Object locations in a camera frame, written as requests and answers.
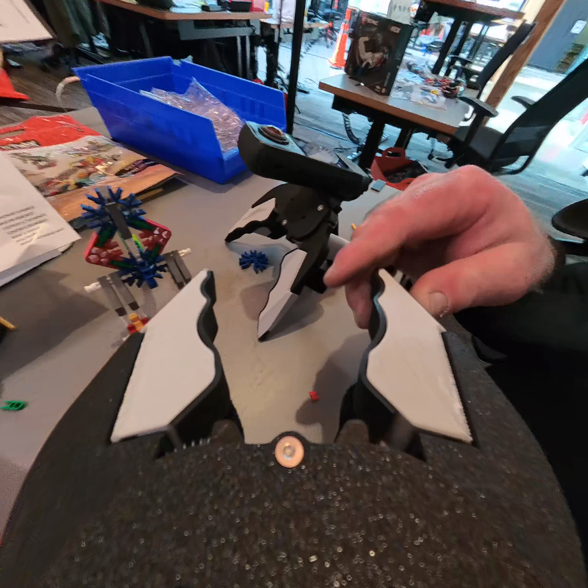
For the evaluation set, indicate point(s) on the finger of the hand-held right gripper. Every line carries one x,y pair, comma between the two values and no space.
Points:
282,294
252,220

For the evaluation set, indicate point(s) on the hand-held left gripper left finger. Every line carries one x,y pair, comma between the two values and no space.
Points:
170,367

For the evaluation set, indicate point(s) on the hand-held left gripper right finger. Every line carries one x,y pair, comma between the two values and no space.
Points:
413,367

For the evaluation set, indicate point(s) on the colourful construction toy model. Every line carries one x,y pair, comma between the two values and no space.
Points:
133,248

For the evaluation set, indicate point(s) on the person's right forearm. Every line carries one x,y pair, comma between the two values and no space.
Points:
572,285

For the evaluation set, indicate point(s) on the person's right hand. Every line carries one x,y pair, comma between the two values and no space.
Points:
459,239

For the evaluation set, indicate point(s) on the blue snowflake toy connector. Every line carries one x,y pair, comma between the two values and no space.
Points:
253,262

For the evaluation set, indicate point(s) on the black metal pole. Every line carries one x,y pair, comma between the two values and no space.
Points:
295,64

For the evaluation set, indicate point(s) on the clear plastic bags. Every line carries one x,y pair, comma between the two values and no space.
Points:
206,110

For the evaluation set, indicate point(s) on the wooden work table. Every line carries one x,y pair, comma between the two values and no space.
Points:
404,108

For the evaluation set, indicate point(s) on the orange traffic cone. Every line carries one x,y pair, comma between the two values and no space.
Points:
341,43

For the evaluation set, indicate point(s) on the blue plastic bin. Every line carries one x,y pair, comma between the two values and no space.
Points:
151,124

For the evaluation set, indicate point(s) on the black product box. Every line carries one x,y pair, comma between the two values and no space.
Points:
376,50

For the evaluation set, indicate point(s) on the green toy connector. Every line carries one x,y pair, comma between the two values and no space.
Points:
13,405

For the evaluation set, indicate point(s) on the orange toy rod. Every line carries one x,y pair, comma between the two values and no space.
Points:
7,322

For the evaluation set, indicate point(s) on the long wooden desk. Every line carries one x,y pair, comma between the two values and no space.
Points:
183,13

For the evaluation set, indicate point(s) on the white printed paper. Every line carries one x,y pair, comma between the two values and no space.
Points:
27,220

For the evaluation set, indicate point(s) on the black mesh office chair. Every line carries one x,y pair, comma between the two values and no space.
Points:
519,133

